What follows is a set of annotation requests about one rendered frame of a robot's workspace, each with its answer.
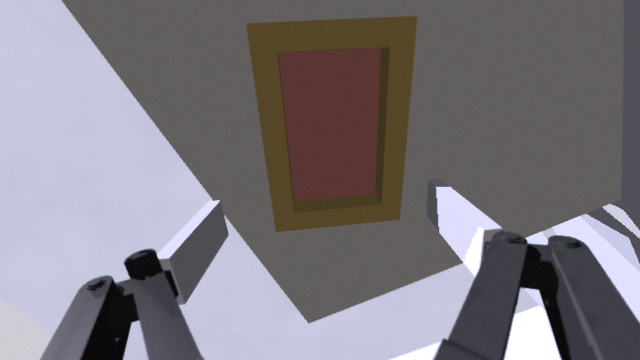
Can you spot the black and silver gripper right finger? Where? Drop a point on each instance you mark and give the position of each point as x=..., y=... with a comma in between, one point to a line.
x=588, y=316

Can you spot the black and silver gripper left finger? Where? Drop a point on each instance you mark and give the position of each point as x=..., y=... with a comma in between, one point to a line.
x=159, y=283

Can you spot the grey flat board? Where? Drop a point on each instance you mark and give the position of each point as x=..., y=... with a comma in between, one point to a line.
x=517, y=105

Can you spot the brown rectangular frame with red panel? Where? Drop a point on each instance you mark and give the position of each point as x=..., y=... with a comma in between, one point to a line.
x=334, y=123

